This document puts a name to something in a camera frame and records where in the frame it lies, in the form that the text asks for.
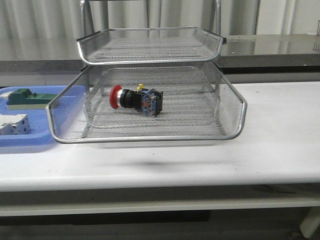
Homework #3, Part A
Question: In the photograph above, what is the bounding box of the red emergency stop button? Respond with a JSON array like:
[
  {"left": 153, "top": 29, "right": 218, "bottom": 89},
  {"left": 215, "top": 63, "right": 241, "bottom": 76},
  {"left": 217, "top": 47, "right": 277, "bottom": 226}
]
[{"left": 109, "top": 84, "right": 163, "bottom": 117}]

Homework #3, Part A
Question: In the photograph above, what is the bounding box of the mesh tray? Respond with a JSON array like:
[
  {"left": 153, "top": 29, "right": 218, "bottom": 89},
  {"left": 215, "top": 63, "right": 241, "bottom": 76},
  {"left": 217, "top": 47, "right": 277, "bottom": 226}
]
[
  {"left": 77, "top": 27, "right": 224, "bottom": 65},
  {"left": 46, "top": 64, "right": 247, "bottom": 144}
]

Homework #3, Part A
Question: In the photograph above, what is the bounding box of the green terminal block module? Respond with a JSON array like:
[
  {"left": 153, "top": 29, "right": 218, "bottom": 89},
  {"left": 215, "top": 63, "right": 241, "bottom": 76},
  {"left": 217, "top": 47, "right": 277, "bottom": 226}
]
[{"left": 6, "top": 88, "right": 56, "bottom": 110}]

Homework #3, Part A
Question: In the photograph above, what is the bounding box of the grey stone counter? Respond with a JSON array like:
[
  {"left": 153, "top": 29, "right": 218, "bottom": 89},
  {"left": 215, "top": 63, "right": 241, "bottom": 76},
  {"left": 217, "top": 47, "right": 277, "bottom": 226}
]
[{"left": 0, "top": 34, "right": 320, "bottom": 87}]

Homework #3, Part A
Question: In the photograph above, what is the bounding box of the white circuit breaker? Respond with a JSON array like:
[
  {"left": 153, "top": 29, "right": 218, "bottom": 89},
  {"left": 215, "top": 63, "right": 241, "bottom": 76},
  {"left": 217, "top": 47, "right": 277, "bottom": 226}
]
[{"left": 0, "top": 114, "right": 30, "bottom": 136}]

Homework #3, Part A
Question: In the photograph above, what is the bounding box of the white table leg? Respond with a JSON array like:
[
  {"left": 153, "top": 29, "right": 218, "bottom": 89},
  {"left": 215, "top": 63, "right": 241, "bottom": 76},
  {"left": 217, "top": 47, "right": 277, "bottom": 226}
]
[{"left": 299, "top": 206, "right": 320, "bottom": 239}]

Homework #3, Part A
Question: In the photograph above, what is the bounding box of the grey metal rack frame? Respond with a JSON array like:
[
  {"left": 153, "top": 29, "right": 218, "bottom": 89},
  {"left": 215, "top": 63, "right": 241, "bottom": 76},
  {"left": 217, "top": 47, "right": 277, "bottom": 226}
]
[{"left": 79, "top": 0, "right": 227, "bottom": 101}]

